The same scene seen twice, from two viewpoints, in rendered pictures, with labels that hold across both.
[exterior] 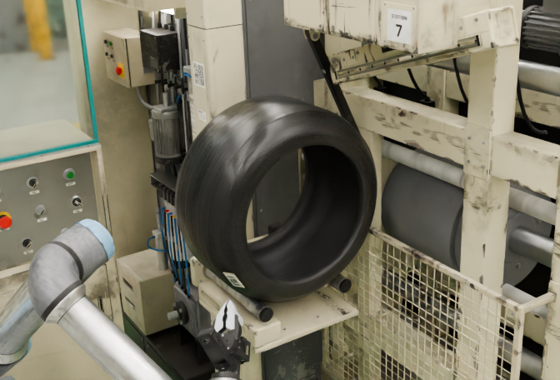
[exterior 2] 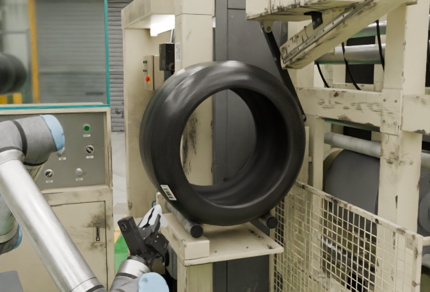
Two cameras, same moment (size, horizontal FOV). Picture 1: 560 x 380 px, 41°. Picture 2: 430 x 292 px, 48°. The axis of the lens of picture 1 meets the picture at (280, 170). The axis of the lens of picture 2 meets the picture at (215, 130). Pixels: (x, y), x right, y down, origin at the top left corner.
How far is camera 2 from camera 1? 78 cm
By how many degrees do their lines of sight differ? 18
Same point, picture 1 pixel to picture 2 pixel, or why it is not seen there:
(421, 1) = not seen: outside the picture
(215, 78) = (187, 52)
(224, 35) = (197, 20)
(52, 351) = not seen: hidden behind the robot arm
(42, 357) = not seen: hidden behind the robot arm
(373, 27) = not seen: outside the picture
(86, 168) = (99, 126)
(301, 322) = (231, 249)
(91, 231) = (43, 119)
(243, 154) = (183, 86)
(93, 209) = (102, 158)
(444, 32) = not seen: outside the picture
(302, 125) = (236, 70)
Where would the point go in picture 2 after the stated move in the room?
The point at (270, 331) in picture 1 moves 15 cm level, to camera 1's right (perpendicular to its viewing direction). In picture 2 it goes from (199, 247) to (243, 250)
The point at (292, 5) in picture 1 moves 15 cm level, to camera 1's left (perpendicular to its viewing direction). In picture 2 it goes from (249, 2) to (212, 2)
